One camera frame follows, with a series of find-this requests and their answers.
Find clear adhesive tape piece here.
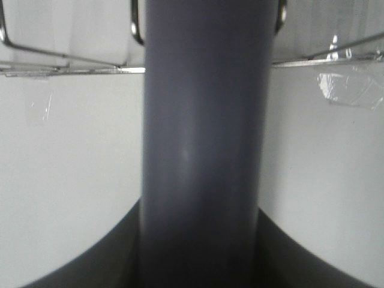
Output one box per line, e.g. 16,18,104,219
317,73,383,110

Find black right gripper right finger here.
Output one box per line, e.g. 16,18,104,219
254,209,370,287

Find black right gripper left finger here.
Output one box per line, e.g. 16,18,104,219
25,201,140,287

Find grey brush black bristles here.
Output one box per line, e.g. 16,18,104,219
139,1,278,287

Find metal wire rack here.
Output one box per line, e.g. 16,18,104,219
1,3,383,77

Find clear adhesive tape strip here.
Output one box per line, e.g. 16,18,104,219
25,91,53,127

